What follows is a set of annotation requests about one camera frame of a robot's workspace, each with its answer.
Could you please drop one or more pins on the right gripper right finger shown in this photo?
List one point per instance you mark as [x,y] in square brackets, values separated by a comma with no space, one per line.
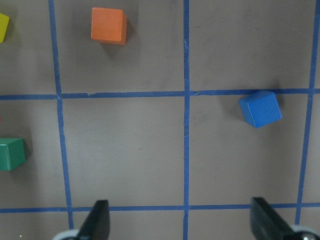
[266,223]

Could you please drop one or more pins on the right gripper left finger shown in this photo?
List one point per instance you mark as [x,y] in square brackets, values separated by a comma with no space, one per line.
[97,224]

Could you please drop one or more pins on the green wooden block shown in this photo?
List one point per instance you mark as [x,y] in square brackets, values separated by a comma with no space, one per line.
[12,153]

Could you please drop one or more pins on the blue wooden block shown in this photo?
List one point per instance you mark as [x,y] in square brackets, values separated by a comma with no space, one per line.
[260,109]

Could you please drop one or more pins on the orange wooden block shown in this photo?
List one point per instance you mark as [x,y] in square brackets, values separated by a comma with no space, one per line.
[108,26]

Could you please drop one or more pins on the yellow wooden block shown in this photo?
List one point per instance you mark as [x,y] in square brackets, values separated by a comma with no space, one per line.
[4,22]

